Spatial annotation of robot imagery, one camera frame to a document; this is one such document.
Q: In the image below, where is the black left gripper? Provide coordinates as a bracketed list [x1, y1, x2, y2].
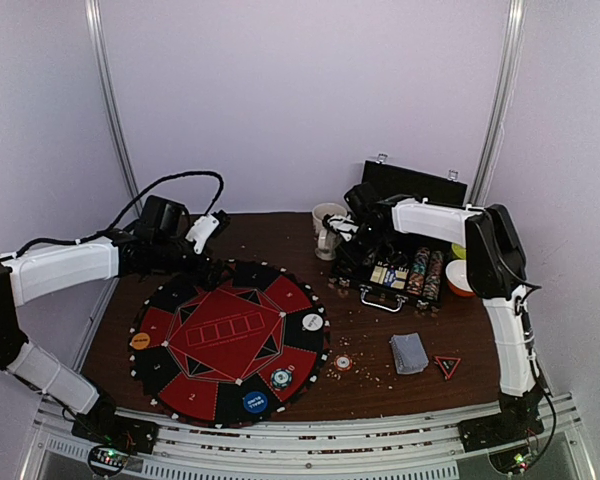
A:
[153, 233, 235, 291]

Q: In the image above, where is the orange big blind button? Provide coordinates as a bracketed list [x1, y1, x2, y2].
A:
[129, 332, 151, 351]

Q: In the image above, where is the white dealer button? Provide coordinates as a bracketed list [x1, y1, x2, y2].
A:
[301, 313, 324, 332]

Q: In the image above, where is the grey playing card deck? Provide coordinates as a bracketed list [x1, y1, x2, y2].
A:
[389, 333, 429, 375]

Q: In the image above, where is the green white chip stack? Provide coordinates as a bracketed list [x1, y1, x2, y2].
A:
[270, 368, 293, 390]

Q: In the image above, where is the orange white chip stack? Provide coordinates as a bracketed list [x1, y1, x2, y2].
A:
[334, 354, 353, 372]

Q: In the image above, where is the blue small blind button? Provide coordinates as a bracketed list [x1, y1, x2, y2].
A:
[243, 391, 268, 415]

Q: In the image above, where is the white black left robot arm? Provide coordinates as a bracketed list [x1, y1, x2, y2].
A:
[0, 196, 230, 444]

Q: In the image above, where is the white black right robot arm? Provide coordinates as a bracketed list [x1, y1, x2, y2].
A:
[322, 183, 544, 442]

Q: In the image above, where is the blue card box in case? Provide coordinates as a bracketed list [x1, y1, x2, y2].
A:
[381, 266, 409, 290]

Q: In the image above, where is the black poker chip case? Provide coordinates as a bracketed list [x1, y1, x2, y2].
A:
[329, 161, 467, 312]

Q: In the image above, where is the cream ceramic mug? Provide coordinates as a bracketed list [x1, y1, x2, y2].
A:
[312, 203, 347, 261]

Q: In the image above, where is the poker chip row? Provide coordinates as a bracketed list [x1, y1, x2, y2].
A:
[406, 247, 430, 296]
[422, 250, 444, 301]

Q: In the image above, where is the poker chip row far right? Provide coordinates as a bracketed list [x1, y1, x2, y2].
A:
[422, 250, 444, 301]

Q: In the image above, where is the round red black poker mat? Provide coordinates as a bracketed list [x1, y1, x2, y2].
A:
[129, 260, 330, 428]

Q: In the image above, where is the green plastic bowl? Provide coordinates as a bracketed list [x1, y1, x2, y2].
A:
[451, 243, 467, 260]

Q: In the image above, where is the white orange bowl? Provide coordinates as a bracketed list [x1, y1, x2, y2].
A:
[445, 259, 475, 298]

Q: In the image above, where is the black red triangular token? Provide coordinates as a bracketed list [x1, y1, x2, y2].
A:
[433, 355, 461, 381]

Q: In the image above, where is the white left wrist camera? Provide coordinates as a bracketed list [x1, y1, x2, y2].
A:
[185, 210, 230, 255]

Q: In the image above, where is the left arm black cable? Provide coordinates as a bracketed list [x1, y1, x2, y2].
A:
[9, 170, 226, 261]

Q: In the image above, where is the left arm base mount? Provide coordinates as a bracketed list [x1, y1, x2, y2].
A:
[71, 399, 159, 454]

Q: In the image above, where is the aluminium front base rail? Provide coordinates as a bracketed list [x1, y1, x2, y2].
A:
[29, 392, 599, 480]

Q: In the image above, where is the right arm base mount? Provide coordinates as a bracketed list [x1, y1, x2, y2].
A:
[457, 410, 544, 452]

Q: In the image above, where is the right aluminium frame post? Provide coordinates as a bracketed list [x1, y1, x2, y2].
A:
[468, 0, 526, 206]

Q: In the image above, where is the aluminium corner frame post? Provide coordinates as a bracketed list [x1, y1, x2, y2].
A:
[84, 0, 139, 198]

